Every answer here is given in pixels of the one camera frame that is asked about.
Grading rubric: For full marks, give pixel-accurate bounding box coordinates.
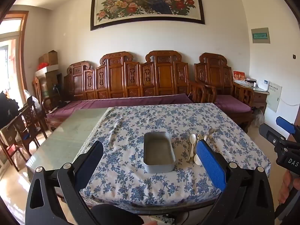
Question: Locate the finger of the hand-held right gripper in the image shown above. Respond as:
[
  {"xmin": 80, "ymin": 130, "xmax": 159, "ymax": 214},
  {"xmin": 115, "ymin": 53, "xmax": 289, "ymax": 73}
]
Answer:
[
  {"xmin": 276, "ymin": 116, "xmax": 300, "ymax": 143},
  {"xmin": 259, "ymin": 123, "xmax": 286, "ymax": 147}
]

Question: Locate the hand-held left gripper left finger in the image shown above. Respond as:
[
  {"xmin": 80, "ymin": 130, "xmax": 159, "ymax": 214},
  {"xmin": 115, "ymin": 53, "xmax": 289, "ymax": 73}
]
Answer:
[{"xmin": 25, "ymin": 141, "xmax": 104, "ymax": 225}]

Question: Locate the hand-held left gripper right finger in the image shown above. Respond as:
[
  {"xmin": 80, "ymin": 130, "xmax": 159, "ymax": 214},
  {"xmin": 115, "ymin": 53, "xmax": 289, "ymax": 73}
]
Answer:
[{"xmin": 196, "ymin": 139, "xmax": 275, "ymax": 225}]

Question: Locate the grey metal tray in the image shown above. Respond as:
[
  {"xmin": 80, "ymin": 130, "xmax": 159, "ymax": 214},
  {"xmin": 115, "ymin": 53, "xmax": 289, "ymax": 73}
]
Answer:
[{"xmin": 143, "ymin": 132, "xmax": 176, "ymax": 174}]

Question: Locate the person's right hand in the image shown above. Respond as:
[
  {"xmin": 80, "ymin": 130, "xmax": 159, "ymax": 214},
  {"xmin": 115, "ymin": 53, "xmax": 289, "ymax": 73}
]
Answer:
[{"xmin": 278, "ymin": 171, "xmax": 300, "ymax": 204}]

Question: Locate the white fluffy bundle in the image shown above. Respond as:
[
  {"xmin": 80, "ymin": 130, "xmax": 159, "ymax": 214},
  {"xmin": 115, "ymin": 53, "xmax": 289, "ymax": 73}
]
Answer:
[{"xmin": 254, "ymin": 108, "xmax": 264, "ymax": 125}]

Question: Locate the wooden side table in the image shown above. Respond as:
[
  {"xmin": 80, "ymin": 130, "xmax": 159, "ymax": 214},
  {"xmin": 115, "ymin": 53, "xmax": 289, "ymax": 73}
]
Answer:
[{"xmin": 233, "ymin": 81, "xmax": 269, "ymax": 114}]

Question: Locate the white desk phone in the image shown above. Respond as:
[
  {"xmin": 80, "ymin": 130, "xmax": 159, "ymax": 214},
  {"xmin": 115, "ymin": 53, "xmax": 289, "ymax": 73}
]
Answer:
[{"xmin": 256, "ymin": 79, "xmax": 270, "ymax": 91}]

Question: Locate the square purple seat cushion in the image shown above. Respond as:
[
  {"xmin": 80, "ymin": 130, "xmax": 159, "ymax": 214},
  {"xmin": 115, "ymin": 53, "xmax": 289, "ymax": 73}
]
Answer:
[{"xmin": 214, "ymin": 95, "xmax": 253, "ymax": 113}]

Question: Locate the blue floral tablecloth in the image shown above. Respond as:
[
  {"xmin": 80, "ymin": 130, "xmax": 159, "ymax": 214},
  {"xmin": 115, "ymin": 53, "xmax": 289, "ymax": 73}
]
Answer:
[{"xmin": 80, "ymin": 103, "xmax": 271, "ymax": 208}]

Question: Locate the red gift box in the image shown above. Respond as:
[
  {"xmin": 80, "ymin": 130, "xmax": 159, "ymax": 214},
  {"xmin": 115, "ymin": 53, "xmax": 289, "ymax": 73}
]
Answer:
[{"xmin": 232, "ymin": 70, "xmax": 246, "ymax": 82}]

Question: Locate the long purple seat cushion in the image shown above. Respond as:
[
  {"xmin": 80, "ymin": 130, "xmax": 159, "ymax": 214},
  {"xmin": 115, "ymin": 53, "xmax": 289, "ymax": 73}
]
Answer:
[{"xmin": 46, "ymin": 93, "xmax": 194, "ymax": 120}]

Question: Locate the black desk lamp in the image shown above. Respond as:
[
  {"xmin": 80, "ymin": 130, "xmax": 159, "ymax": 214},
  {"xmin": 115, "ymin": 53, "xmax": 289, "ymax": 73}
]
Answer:
[{"xmin": 53, "ymin": 84, "xmax": 69, "ymax": 106}]

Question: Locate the wooden dining chair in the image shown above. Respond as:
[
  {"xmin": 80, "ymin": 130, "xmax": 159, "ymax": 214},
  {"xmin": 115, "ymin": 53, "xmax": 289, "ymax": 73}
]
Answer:
[{"xmin": 0, "ymin": 103, "xmax": 47, "ymax": 172}]

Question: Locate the carved wooden armchair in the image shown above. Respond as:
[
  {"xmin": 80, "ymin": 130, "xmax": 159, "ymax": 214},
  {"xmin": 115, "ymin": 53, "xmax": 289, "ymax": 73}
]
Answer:
[{"xmin": 193, "ymin": 53, "xmax": 255, "ymax": 134}]

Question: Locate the stack of cardboard boxes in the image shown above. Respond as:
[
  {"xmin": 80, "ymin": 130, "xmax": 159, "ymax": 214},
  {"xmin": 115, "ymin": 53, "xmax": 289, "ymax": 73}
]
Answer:
[{"xmin": 37, "ymin": 71, "xmax": 62, "ymax": 99}]

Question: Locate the green electrical box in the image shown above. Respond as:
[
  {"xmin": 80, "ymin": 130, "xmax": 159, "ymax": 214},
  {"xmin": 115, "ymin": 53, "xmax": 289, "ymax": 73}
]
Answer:
[{"xmin": 251, "ymin": 27, "xmax": 270, "ymax": 44}]

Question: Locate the carved wooden sofa bench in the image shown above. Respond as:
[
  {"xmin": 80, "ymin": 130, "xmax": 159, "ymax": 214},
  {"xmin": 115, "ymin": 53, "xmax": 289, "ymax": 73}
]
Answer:
[{"xmin": 63, "ymin": 50, "xmax": 217, "ymax": 105}]

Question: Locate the brown cardboard box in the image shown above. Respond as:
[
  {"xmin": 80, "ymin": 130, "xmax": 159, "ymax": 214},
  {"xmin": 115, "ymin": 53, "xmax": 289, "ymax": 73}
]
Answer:
[{"xmin": 39, "ymin": 50, "xmax": 58, "ymax": 66}]

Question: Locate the framed peacock painting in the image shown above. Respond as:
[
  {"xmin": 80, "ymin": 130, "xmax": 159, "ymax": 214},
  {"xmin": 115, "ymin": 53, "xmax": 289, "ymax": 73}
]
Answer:
[{"xmin": 90, "ymin": 0, "xmax": 205, "ymax": 31}]

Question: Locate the white wall panel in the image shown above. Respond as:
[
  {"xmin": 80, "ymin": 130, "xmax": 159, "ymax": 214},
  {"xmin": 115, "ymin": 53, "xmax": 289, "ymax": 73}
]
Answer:
[{"xmin": 266, "ymin": 81, "xmax": 282, "ymax": 113}]

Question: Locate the wooden door frame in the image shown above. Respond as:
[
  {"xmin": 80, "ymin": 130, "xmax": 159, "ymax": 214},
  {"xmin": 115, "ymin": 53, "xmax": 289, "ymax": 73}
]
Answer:
[{"xmin": 0, "ymin": 10, "xmax": 29, "ymax": 101}]

